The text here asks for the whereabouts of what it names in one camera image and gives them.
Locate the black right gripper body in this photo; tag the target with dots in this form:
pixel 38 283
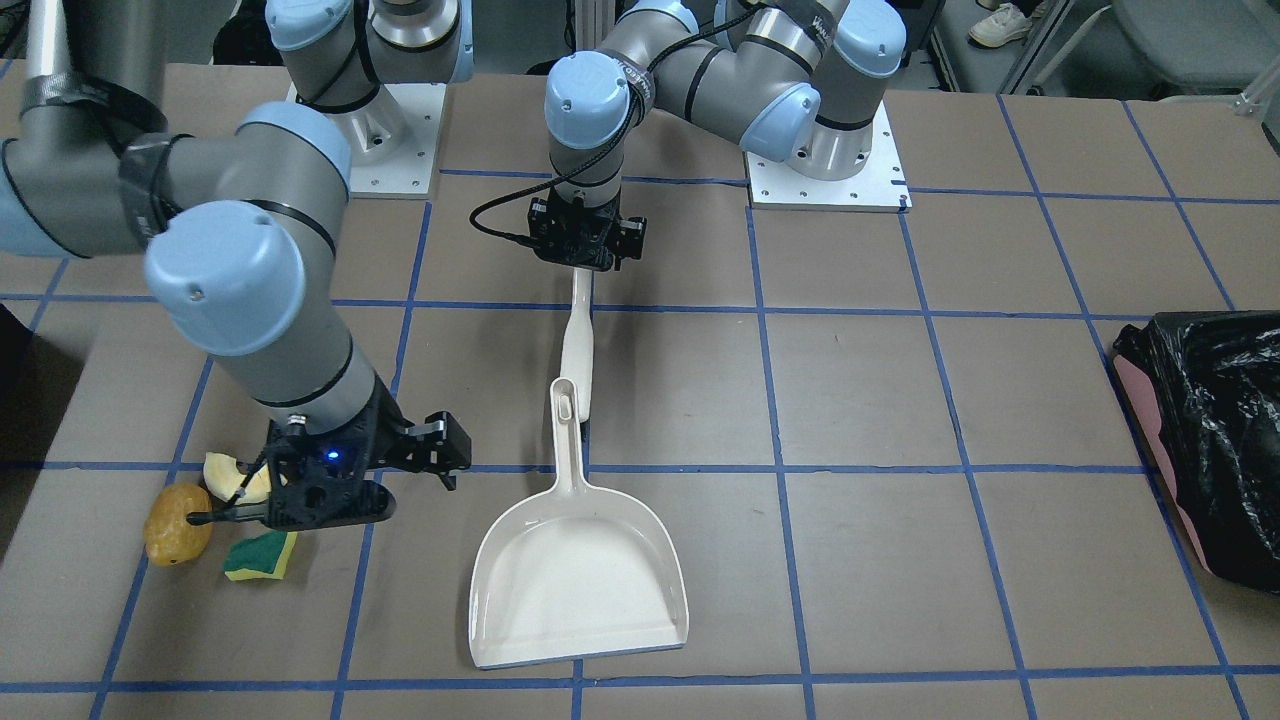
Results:
pixel 436 448

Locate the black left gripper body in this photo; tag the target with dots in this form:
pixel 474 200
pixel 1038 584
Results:
pixel 629 240

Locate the yellow green sponge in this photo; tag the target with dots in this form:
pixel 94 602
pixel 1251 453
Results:
pixel 262 557

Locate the pale yellow squash slice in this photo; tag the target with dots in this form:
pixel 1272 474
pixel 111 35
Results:
pixel 224 476

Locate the beige hand brush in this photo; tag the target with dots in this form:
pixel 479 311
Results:
pixel 577 355

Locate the orange yellow potato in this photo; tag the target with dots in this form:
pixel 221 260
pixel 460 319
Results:
pixel 168 537

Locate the beige plastic dustpan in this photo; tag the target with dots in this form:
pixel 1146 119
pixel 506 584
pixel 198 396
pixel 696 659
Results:
pixel 575 571

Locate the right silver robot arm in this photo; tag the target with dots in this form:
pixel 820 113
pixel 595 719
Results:
pixel 239 234

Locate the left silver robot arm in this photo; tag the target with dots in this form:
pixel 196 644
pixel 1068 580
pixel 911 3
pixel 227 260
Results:
pixel 794 82

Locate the black-lined bin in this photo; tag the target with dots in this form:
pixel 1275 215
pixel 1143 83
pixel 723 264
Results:
pixel 1204 388

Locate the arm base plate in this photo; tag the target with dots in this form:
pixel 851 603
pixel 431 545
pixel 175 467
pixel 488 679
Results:
pixel 856 170
pixel 394 133

